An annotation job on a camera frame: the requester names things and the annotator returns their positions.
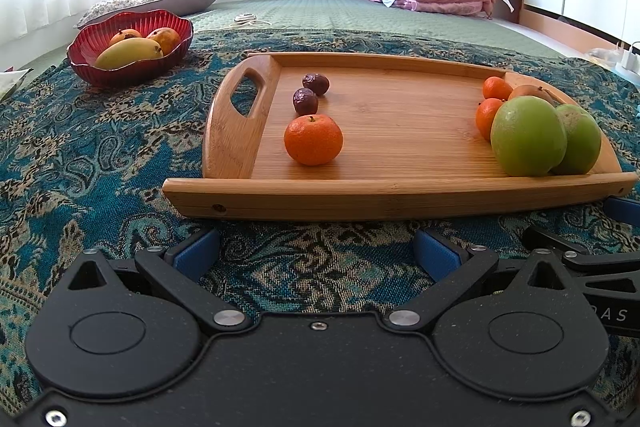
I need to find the small tangerine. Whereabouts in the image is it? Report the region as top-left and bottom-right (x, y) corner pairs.
(475, 98), (506, 142)
(284, 114), (344, 166)
(482, 76), (508, 100)

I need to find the green quilted mat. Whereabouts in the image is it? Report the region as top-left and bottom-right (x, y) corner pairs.
(187, 0), (571, 58)

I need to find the brown pear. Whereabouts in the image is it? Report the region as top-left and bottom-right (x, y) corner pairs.
(509, 84), (557, 106)

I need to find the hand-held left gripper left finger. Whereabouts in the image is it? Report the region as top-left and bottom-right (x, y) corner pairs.
(65, 228), (253, 335)

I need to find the green apple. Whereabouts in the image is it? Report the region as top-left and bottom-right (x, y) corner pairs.
(550, 104), (602, 175)
(490, 96), (568, 178)

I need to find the yellow-green mango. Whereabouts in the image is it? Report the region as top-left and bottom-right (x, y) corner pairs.
(94, 37), (164, 70)

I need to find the orange-red mango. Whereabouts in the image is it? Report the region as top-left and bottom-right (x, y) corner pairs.
(108, 29), (143, 46)
(146, 27), (182, 52)

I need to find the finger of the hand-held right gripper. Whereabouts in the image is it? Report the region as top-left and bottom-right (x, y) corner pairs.
(522, 227), (640, 273)
(602, 188), (640, 224)

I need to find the white power adapter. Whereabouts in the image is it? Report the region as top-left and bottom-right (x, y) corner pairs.
(616, 41), (640, 72)

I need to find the red scalloped bowl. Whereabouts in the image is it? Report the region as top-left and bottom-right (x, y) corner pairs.
(67, 9), (195, 88)

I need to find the white cable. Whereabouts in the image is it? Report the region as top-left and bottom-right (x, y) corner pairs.
(234, 13), (273, 29)

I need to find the wooden tray with handles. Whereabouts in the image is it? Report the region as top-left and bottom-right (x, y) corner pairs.
(162, 52), (639, 223)

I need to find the teal paisley blanket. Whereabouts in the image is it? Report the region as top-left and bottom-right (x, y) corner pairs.
(0, 28), (640, 413)

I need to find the dark purple plum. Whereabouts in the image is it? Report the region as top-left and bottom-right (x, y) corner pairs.
(302, 73), (331, 98)
(292, 88), (319, 116)

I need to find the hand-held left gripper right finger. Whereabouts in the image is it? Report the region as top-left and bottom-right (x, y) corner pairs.
(382, 228), (581, 334)

